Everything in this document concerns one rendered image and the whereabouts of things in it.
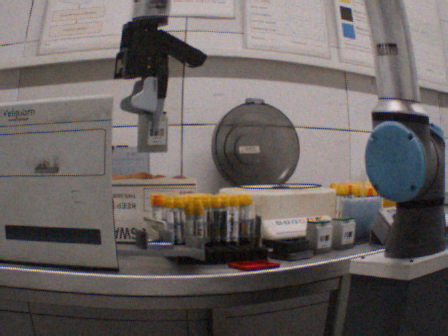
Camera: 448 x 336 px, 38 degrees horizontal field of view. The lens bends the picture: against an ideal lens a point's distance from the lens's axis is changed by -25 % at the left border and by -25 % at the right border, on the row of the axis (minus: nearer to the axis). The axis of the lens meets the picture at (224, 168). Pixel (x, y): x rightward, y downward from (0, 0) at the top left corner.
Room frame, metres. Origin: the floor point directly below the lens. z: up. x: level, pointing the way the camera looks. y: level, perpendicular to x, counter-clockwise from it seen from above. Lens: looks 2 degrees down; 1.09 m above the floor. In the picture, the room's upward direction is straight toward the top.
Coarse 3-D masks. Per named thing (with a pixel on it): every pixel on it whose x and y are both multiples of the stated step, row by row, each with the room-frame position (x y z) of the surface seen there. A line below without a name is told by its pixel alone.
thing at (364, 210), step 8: (344, 200) 1.68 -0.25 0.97; (352, 200) 1.65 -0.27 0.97; (360, 200) 1.66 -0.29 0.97; (368, 200) 1.67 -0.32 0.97; (376, 200) 1.68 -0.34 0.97; (344, 208) 1.67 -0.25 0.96; (352, 208) 1.65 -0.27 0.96; (360, 208) 1.66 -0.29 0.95; (368, 208) 1.67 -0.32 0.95; (376, 208) 1.68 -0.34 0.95; (344, 216) 1.67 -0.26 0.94; (352, 216) 1.65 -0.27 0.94; (360, 216) 1.66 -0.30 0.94; (368, 216) 1.67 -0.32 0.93; (360, 224) 1.66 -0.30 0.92; (368, 224) 1.67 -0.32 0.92; (360, 232) 1.66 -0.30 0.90; (368, 232) 1.67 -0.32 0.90; (360, 240) 1.65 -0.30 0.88; (368, 240) 1.65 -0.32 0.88
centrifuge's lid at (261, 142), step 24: (240, 120) 2.07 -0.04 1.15; (264, 120) 2.09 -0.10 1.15; (288, 120) 2.06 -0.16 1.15; (216, 144) 1.99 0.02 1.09; (240, 144) 2.08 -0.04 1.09; (264, 144) 2.09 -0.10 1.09; (288, 144) 2.09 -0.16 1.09; (240, 168) 2.07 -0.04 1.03; (264, 168) 2.08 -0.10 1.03; (288, 168) 2.08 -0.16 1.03
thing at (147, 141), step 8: (144, 120) 1.36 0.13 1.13; (144, 128) 1.36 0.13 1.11; (152, 128) 1.35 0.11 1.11; (160, 128) 1.36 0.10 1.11; (144, 136) 1.36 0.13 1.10; (152, 136) 1.35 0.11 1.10; (160, 136) 1.36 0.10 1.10; (144, 144) 1.36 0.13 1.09; (152, 144) 1.35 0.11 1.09; (160, 144) 1.36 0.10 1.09; (144, 152) 1.35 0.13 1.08; (152, 152) 1.35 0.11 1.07; (160, 152) 1.36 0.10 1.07
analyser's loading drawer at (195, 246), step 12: (144, 240) 1.35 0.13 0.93; (156, 240) 1.41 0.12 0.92; (168, 240) 1.37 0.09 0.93; (192, 240) 1.41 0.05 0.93; (204, 240) 1.38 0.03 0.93; (120, 252) 1.32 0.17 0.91; (132, 252) 1.33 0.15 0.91; (144, 252) 1.33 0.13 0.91; (156, 252) 1.34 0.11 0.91; (168, 252) 1.35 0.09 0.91; (180, 252) 1.36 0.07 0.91; (192, 252) 1.38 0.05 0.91; (204, 252) 1.38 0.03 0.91
